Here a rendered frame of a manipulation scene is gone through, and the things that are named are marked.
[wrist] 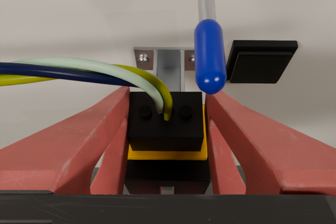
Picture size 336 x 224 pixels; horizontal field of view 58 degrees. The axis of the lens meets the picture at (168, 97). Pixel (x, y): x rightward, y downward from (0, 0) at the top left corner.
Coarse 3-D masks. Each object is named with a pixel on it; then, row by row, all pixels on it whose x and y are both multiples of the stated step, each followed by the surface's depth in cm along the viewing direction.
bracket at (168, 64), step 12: (144, 48) 20; (156, 48) 20; (168, 48) 20; (180, 48) 20; (192, 48) 20; (144, 60) 20; (156, 60) 19; (168, 60) 21; (180, 60) 19; (192, 60) 20; (156, 72) 19; (168, 72) 21; (180, 72) 19; (168, 84) 21; (180, 84) 19
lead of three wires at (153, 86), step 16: (0, 64) 7; (16, 64) 7; (32, 64) 8; (48, 64) 8; (64, 64) 8; (80, 64) 8; (96, 64) 8; (112, 64) 9; (0, 80) 8; (16, 80) 8; (32, 80) 8; (48, 80) 8; (80, 80) 8; (96, 80) 8; (112, 80) 9; (128, 80) 9; (144, 80) 9; (160, 80) 10; (160, 96) 10; (160, 112) 12
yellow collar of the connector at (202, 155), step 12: (204, 120) 14; (204, 132) 14; (204, 144) 13; (132, 156) 13; (144, 156) 13; (156, 156) 13; (168, 156) 13; (180, 156) 13; (192, 156) 13; (204, 156) 13
